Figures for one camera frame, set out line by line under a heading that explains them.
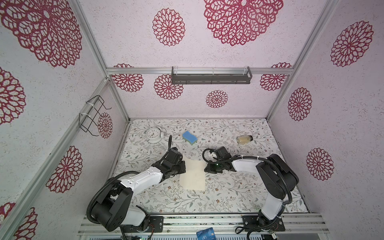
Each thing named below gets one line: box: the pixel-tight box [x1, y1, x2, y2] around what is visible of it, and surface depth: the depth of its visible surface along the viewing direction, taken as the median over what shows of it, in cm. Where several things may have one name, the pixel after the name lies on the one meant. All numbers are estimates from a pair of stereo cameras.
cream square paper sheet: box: [179, 160, 207, 191], surface depth 92 cm
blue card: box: [196, 227, 216, 240], surface depth 73 cm
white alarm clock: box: [146, 127, 165, 144], surface depth 108 cm
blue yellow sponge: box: [182, 131, 198, 146], surface depth 109 cm
